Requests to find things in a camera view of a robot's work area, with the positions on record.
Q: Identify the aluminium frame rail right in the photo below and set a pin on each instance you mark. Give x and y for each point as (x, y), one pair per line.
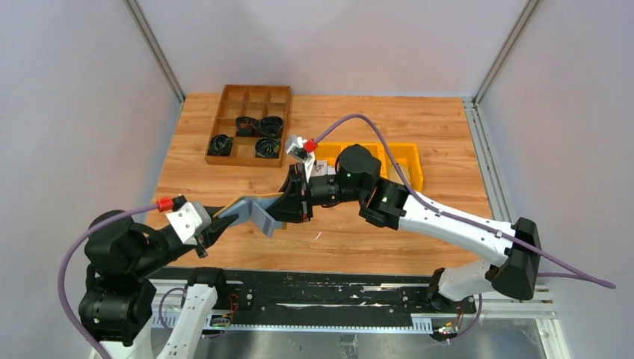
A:
(489, 171)

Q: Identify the aluminium frame rail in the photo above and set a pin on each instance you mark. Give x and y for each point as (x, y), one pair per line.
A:
(145, 29)
(489, 171)

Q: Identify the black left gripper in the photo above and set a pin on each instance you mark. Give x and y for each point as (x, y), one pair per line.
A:
(214, 229)

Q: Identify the yellow left plastic bin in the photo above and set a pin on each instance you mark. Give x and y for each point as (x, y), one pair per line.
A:
(329, 151)

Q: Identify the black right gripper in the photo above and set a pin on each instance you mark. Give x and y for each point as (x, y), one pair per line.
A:
(288, 206)

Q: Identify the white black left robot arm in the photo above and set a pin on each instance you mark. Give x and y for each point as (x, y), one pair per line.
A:
(116, 309)

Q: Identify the yellow right plastic bin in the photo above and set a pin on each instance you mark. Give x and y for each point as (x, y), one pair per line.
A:
(408, 159)

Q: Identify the aluminium frame rail left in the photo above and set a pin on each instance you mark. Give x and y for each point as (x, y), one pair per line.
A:
(145, 29)

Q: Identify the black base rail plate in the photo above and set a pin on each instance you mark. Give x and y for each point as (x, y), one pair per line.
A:
(330, 302)

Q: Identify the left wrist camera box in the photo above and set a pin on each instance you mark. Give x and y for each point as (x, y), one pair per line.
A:
(189, 221)

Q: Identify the white striped cards in bin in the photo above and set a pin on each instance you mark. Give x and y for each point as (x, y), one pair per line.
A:
(322, 168)

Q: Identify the yellow middle plastic bin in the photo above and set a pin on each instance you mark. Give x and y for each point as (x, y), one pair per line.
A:
(357, 156)

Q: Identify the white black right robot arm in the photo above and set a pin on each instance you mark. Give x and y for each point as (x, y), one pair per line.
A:
(504, 266)

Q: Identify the yellow plastic bin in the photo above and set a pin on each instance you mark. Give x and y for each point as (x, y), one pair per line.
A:
(329, 151)
(357, 156)
(408, 159)

